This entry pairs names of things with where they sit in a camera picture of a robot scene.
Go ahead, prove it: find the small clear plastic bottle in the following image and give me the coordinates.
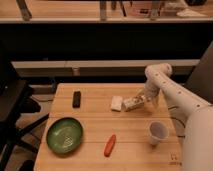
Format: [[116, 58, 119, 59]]
[[123, 95, 146, 111]]

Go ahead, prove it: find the white rectangular block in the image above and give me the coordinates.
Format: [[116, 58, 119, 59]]
[[111, 96, 123, 112]]

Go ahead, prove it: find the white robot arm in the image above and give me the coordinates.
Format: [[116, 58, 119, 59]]
[[143, 63, 213, 171]]

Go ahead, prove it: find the green ceramic bowl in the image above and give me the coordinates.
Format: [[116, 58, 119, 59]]
[[46, 117, 83, 155]]

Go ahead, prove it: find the orange carrot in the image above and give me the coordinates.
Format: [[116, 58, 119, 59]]
[[104, 135, 116, 157]]

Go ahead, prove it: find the black rectangular remote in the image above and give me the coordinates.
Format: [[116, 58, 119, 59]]
[[72, 91, 81, 108]]

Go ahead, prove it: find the black office chair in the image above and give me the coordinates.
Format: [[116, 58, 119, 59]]
[[0, 46, 49, 171]]

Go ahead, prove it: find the black cable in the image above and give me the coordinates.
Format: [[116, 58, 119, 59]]
[[168, 105, 186, 139]]

